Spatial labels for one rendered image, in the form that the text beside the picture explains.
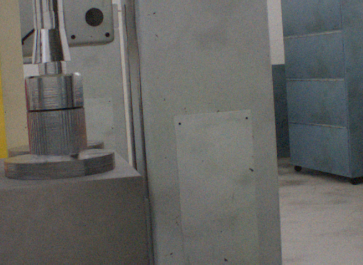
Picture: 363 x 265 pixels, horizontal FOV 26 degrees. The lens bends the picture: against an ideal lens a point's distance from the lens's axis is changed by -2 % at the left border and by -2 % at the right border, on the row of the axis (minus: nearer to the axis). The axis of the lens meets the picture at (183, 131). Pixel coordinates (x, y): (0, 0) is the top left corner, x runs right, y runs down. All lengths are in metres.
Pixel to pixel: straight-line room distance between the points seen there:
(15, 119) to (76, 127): 1.43
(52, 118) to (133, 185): 0.08
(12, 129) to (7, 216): 1.47
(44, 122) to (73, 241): 0.10
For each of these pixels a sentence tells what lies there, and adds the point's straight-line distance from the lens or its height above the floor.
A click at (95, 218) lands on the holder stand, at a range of 0.59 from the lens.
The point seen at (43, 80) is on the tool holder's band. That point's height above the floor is 1.22.
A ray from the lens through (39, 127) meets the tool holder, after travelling 0.62.
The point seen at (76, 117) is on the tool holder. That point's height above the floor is 1.19.
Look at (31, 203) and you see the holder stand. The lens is 0.58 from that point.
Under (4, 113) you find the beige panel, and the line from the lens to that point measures 2.05.
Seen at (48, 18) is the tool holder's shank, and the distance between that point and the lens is 0.63.
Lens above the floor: 1.22
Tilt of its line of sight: 5 degrees down
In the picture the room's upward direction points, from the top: 4 degrees counter-clockwise
